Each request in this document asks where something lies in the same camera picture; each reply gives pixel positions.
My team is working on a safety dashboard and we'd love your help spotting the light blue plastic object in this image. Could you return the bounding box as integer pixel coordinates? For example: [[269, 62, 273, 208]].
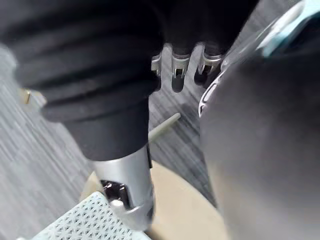
[[253, 0, 320, 60]]

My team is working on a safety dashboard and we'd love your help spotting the grey beige stool leg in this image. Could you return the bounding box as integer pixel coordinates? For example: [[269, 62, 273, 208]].
[[148, 112, 181, 145]]

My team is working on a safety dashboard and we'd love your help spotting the round beige stool top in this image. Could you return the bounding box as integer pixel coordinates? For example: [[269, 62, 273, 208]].
[[81, 159, 231, 240]]

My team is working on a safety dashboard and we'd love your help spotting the dark grey robot leg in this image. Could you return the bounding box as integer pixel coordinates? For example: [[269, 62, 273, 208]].
[[198, 58, 320, 240]]

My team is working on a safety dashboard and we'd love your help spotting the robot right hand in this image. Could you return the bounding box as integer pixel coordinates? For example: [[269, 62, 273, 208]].
[[0, 0, 262, 235]]

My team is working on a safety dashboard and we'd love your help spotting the light blue lattice laundry basket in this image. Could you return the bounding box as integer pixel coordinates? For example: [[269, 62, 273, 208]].
[[23, 191, 147, 240]]

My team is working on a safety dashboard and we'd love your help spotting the small beige wooden piece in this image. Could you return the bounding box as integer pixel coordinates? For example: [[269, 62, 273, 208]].
[[16, 87, 48, 106]]

